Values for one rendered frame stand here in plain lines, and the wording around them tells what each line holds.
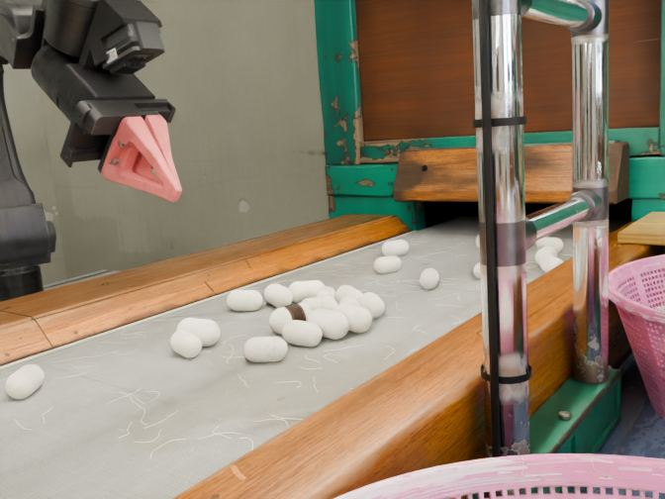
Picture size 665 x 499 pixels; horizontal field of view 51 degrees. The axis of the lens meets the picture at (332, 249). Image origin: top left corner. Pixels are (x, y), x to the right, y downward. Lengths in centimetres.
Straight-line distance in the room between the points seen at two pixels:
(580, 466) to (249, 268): 53
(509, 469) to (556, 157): 63
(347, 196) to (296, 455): 81
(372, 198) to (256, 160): 119
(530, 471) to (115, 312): 44
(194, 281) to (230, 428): 33
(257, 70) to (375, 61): 117
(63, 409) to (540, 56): 71
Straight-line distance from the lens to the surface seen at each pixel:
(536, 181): 89
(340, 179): 109
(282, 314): 56
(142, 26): 65
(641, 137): 90
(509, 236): 35
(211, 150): 234
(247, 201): 226
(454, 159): 94
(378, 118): 106
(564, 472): 30
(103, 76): 69
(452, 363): 41
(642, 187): 91
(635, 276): 64
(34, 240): 95
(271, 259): 80
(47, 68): 73
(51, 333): 62
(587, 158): 49
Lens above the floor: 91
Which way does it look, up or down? 10 degrees down
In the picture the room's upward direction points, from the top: 4 degrees counter-clockwise
